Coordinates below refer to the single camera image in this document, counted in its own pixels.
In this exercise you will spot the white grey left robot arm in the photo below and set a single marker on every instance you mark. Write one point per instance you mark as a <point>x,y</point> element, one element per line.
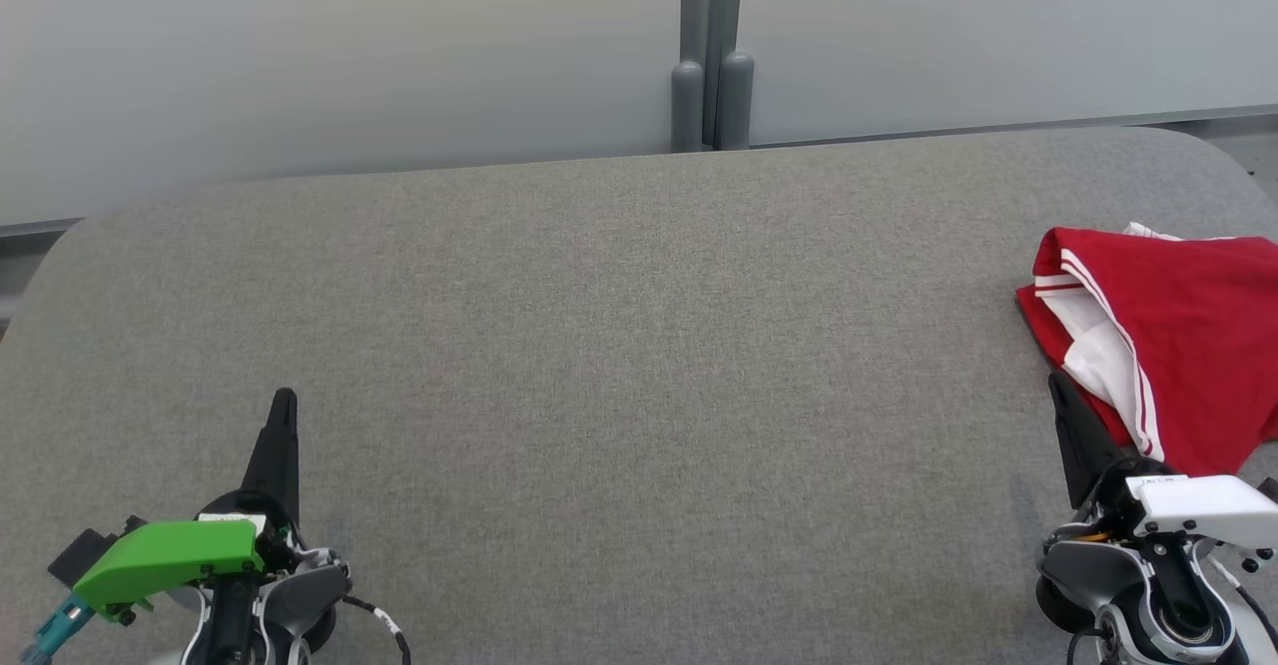
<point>260,615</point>

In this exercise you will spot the red and white basketball jersey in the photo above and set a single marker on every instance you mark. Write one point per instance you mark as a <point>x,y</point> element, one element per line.
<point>1198,345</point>

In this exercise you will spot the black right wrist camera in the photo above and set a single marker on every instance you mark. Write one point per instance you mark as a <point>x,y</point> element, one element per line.
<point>1269,490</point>

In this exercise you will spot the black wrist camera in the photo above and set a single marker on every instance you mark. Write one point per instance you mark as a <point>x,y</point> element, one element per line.
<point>1269,490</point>
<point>82,553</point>

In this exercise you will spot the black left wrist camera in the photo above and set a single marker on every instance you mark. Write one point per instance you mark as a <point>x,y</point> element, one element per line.
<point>82,553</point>

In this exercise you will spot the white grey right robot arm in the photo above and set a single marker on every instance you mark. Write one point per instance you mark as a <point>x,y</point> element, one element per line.
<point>1148,595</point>

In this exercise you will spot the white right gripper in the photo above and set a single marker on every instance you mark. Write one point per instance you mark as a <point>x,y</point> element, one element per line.
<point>1208,510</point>

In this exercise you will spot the grey partition post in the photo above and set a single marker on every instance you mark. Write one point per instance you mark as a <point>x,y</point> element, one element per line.
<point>689,46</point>
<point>731,46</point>

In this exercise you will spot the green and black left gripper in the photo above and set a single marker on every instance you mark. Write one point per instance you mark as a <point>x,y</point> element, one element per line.
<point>170,560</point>

